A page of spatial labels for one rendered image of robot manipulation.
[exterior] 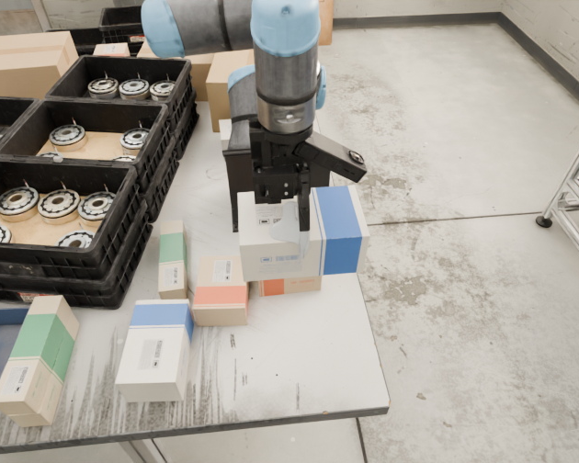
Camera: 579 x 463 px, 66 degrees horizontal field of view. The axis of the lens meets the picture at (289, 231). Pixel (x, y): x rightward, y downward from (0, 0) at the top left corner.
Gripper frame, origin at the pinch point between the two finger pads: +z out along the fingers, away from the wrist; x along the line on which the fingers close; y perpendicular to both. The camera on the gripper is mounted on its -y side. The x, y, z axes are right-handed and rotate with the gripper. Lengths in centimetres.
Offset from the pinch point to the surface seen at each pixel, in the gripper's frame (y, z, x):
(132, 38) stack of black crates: 73, 59, -220
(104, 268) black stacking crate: 43, 27, -17
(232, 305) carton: 14.6, 33.9, -8.5
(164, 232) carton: 33, 35, -35
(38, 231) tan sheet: 62, 28, -32
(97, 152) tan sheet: 54, 28, -64
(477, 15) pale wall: -203, 106, -348
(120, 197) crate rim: 39, 18, -31
